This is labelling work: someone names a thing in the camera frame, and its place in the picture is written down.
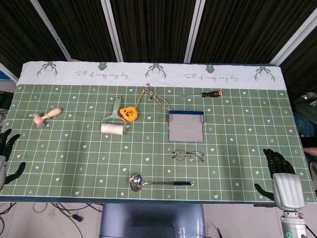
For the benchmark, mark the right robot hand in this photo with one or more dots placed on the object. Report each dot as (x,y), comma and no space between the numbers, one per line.
(288,191)

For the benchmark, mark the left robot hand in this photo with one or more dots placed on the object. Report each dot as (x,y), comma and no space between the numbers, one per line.
(3,148)

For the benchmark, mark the wire-frame eyeglasses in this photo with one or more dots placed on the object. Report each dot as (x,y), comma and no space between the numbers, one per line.
(179,153)

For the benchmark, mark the blue glasses case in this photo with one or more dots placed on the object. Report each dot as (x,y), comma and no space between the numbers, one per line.
(185,129)

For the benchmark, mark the green grid tablecloth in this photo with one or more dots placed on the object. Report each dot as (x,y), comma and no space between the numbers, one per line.
(74,153)

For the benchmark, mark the person in jeans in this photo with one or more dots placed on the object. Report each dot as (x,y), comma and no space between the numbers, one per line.
(307,111)

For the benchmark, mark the green lint roller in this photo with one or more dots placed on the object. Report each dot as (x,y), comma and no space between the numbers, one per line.
(112,129)

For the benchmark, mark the black orange screwdriver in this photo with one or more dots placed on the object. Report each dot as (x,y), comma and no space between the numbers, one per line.
(210,94)

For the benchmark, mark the yellow tape measure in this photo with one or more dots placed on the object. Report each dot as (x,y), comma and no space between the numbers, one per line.
(128,114)

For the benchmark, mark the stainless steel ladle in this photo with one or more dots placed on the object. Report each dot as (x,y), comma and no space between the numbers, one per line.
(135,182)

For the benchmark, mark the blue-grey robot torso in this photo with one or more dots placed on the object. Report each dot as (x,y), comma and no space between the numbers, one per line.
(151,220)

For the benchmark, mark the white partition post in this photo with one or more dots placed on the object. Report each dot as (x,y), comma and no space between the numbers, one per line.
(49,28)
(294,39)
(111,29)
(194,29)

